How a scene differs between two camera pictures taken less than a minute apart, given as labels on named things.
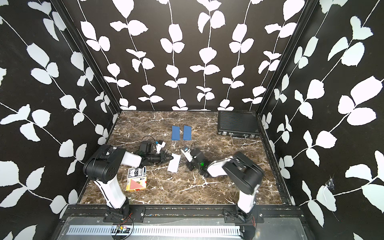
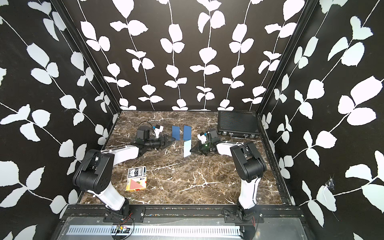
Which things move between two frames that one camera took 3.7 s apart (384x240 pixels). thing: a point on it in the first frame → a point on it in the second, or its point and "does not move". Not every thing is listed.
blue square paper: (176, 133) does not move
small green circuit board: (121, 229) does not move
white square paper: (173, 164) → (187, 146)
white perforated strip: (157, 230) does not move
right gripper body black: (192, 165) → (204, 148)
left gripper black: (168, 155) → (162, 145)
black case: (238, 123) does not move
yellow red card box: (136, 184) does not move
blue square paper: (187, 135) does not move
